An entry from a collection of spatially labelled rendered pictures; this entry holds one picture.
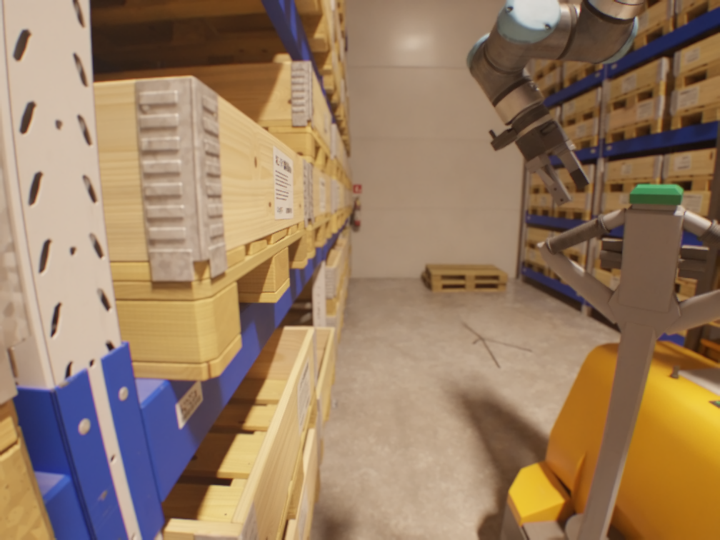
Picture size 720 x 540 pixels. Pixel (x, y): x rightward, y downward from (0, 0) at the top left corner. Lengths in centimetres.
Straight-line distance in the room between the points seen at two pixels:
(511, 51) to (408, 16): 633
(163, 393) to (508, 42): 73
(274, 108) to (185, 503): 116
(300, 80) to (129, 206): 97
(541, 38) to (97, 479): 81
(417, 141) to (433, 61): 137
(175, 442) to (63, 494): 18
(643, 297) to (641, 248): 10
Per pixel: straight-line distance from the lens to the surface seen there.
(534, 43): 72
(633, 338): 90
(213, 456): 104
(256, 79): 137
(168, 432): 50
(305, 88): 132
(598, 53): 79
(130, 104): 46
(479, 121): 673
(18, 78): 34
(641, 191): 78
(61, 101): 37
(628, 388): 94
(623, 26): 77
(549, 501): 157
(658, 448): 126
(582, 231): 82
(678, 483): 122
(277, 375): 132
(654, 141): 435
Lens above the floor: 139
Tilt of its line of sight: 11 degrees down
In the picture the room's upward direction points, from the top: straight up
